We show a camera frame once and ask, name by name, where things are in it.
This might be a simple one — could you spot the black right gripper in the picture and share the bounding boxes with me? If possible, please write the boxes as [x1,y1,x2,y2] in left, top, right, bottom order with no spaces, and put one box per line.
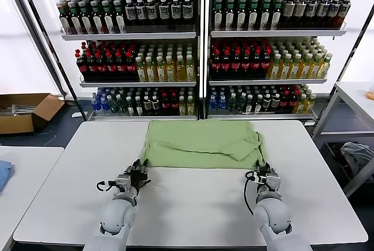
[253,160,279,178]

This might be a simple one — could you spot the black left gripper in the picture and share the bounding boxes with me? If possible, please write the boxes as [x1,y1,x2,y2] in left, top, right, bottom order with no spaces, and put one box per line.
[123,159,152,189]

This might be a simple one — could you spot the light green polo shirt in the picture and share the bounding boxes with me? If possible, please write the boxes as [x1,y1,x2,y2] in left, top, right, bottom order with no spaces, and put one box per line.
[140,118,270,168]

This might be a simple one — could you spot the white grey clothes pile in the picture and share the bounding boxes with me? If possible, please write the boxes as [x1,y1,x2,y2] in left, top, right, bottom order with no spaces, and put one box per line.
[340,142,374,183]

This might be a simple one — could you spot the white metal shelf board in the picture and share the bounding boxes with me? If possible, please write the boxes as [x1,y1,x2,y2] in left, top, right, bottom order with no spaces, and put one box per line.
[79,75,198,88]
[209,23,348,38]
[61,26,198,41]
[206,110,318,121]
[208,73,328,86]
[88,111,198,121]

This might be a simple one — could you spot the green water bottle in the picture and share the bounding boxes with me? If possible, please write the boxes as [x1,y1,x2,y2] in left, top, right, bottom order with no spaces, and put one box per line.
[227,93,237,113]
[117,93,127,114]
[108,94,119,114]
[237,92,246,113]

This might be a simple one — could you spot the cola bottle red cap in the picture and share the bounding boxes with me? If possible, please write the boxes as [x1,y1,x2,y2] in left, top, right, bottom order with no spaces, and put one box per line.
[95,51,108,81]
[251,48,262,79]
[220,48,232,79]
[161,92,171,116]
[288,89,297,113]
[105,51,117,81]
[279,90,289,113]
[260,48,272,79]
[210,48,222,79]
[125,51,138,81]
[85,51,98,81]
[115,51,127,81]
[170,92,180,116]
[230,48,242,79]
[75,48,89,81]
[240,48,252,79]

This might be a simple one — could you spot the yellow tea bottle white cap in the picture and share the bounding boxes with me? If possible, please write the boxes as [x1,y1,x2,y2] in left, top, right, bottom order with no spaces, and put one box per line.
[267,53,282,80]
[186,95,196,116]
[304,92,317,113]
[146,55,157,82]
[155,55,167,82]
[288,53,303,80]
[165,55,177,82]
[175,54,187,82]
[318,52,334,79]
[298,53,313,79]
[294,93,307,114]
[185,54,196,82]
[278,53,293,80]
[136,55,147,82]
[309,53,324,79]
[178,96,188,116]

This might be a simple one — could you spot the grey-framed white side table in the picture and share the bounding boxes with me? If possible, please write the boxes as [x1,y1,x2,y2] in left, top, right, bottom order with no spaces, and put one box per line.
[311,81,374,197]

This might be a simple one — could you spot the open brown cardboard box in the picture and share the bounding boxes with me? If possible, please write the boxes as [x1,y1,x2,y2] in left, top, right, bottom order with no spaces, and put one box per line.
[0,93,66,135]

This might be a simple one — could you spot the silver metal rods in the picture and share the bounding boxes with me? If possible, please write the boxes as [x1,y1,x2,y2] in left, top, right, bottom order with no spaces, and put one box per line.
[11,104,38,116]

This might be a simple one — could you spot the folded blue cloth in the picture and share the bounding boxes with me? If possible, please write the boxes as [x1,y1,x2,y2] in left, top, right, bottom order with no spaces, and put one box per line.
[0,161,15,196]

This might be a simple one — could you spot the dark bottle white blue label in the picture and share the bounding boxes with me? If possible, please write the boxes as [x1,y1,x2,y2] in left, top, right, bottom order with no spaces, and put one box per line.
[306,0,319,29]
[159,0,171,26]
[182,0,194,26]
[338,0,352,29]
[328,0,341,29]
[171,0,182,26]
[136,0,148,26]
[146,0,158,26]
[126,0,138,26]
[317,0,331,29]

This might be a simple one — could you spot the dark bottle beige label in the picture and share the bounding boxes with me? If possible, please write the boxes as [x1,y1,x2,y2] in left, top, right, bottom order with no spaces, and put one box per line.
[282,0,296,29]
[294,0,307,29]

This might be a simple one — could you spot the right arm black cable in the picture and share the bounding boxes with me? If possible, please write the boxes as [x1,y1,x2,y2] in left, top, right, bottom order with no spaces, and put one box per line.
[243,170,265,217]

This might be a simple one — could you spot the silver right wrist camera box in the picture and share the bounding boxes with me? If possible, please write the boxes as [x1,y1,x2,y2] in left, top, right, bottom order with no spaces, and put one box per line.
[264,175,282,191]

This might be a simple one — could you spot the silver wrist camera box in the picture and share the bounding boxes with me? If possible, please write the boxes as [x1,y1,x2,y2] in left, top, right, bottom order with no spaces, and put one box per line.
[115,175,131,191]
[264,175,282,191]

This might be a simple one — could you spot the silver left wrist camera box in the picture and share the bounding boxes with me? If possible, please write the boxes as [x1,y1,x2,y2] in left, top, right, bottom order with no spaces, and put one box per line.
[115,175,131,191]

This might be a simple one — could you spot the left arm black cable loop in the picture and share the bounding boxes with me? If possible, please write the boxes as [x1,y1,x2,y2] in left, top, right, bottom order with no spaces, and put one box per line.
[96,179,117,194]

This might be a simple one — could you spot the black metal frame pole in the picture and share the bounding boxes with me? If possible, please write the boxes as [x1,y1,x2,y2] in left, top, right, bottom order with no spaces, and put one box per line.
[330,8,374,95]
[16,0,88,121]

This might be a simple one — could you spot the grey metal frame pole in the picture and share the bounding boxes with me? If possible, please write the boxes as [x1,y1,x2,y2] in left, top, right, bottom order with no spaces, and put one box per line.
[0,0,67,100]

